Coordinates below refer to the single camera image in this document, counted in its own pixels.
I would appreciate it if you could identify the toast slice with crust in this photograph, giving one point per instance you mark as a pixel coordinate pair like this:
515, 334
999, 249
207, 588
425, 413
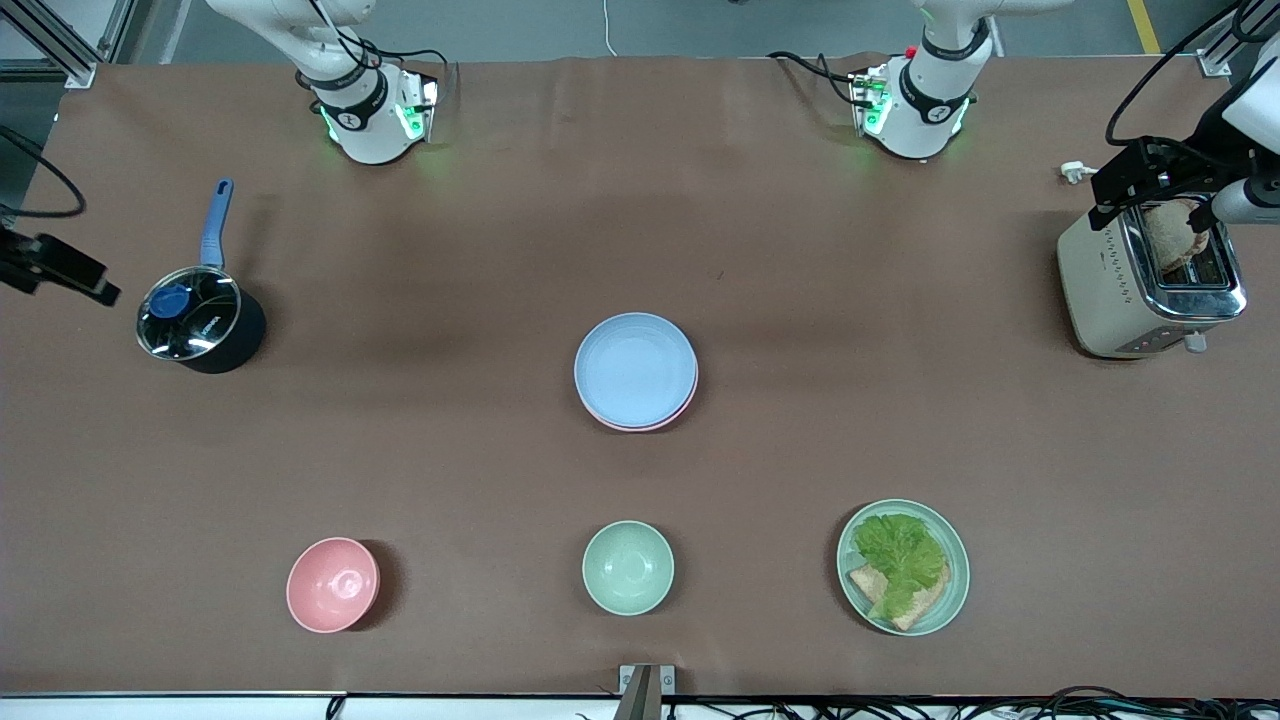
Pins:
925, 605

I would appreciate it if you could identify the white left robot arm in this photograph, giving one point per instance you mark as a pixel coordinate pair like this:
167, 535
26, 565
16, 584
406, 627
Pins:
930, 100

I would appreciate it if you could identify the grey metal bracket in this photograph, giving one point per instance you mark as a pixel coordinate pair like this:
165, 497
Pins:
645, 690

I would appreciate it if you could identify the aluminium frame profile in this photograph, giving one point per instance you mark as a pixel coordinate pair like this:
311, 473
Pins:
1213, 65
70, 60

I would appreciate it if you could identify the green deep bowl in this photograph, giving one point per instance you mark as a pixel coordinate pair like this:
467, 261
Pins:
628, 567

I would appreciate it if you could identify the round brown bread slice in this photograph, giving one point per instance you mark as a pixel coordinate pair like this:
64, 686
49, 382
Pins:
1170, 240

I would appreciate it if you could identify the glass lid with blue knob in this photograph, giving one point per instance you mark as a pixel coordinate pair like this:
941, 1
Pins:
188, 312

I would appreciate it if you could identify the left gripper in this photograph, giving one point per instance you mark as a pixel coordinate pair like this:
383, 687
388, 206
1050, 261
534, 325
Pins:
1206, 141

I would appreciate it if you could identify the pink shallow plate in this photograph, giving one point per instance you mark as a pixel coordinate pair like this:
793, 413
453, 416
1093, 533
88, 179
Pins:
690, 400

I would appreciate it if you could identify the pink deep bowl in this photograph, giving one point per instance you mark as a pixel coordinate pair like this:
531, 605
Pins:
333, 585

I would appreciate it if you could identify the beige and chrome toaster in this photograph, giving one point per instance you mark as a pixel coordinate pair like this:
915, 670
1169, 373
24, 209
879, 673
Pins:
1100, 270

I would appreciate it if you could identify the green plate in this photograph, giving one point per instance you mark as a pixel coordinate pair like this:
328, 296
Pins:
957, 570

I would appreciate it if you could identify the green lettuce leaf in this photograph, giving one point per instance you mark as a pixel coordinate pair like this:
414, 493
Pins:
900, 555

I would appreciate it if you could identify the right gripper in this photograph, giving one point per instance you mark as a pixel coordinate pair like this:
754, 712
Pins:
30, 259

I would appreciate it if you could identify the blue shallow plate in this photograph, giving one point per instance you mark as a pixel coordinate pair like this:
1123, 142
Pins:
635, 368

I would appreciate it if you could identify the white power plug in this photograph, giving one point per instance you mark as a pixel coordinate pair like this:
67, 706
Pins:
1073, 172

